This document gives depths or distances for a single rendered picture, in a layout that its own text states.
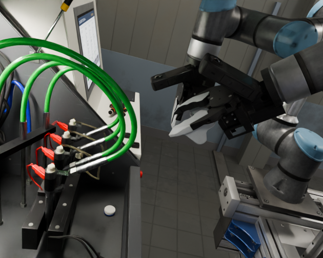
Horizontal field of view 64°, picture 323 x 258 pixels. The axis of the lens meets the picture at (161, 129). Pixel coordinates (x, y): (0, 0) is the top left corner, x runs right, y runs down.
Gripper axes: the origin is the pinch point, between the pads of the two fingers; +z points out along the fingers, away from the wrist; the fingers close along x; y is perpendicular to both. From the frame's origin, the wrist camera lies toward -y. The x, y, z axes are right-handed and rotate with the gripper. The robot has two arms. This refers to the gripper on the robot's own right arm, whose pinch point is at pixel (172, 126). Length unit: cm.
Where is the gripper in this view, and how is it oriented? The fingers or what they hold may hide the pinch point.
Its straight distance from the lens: 73.0
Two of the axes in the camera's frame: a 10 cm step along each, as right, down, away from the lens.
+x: -0.8, -4.8, 8.7
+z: -2.4, 8.6, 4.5
